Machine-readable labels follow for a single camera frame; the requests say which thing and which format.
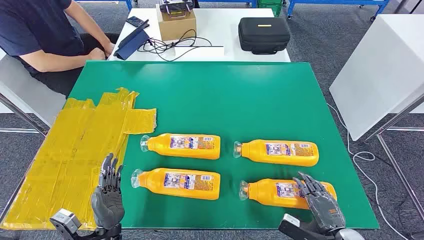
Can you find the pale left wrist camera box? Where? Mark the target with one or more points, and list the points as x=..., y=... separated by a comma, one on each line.
x=64, y=219

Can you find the white bench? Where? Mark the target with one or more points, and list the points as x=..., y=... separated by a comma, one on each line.
x=26, y=96

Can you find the white table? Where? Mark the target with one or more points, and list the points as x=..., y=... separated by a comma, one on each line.
x=215, y=26

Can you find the person's right hand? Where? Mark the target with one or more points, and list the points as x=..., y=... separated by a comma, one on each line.
x=96, y=54

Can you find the brown cardboard box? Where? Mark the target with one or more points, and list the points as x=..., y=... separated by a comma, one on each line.
x=175, y=29

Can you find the green plastic crate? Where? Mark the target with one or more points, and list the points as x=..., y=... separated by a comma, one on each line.
x=270, y=5

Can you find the person's left hand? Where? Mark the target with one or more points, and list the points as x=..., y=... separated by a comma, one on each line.
x=108, y=49

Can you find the large white tabletop panel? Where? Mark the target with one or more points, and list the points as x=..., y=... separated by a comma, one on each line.
x=381, y=66

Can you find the person's left forearm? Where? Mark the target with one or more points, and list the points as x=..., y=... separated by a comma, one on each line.
x=91, y=28

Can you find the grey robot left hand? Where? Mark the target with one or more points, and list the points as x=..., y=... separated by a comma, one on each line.
x=107, y=205

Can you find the yellow taped plastic sheet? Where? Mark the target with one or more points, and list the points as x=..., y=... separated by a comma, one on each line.
x=66, y=149

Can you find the metal bench leg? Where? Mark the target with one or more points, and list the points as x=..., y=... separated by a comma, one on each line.
x=20, y=114

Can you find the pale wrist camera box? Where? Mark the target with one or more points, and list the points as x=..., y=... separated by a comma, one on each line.
x=290, y=220
x=64, y=219

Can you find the green table board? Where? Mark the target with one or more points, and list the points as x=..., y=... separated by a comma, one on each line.
x=232, y=99

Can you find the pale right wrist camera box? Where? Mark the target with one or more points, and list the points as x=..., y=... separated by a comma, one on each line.
x=290, y=220

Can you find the person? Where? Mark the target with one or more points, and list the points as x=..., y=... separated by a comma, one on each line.
x=26, y=26

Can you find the person's right forearm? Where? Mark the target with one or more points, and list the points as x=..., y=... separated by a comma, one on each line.
x=56, y=63

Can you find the metal table frame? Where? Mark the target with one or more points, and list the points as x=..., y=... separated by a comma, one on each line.
x=398, y=169

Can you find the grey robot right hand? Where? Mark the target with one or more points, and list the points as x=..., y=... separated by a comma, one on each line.
x=326, y=212

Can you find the orange detergent bottle clear cap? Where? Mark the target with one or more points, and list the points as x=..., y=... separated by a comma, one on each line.
x=265, y=192
x=152, y=182
x=159, y=145
x=255, y=150

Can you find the black smartphone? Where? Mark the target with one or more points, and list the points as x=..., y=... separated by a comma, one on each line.
x=134, y=21

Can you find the dark blue tablet folder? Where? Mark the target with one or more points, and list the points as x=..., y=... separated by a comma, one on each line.
x=132, y=43

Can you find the blue metal rack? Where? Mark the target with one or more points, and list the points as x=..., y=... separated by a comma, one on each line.
x=331, y=2

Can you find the black zip carrying case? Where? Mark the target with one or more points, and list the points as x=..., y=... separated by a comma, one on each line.
x=263, y=36

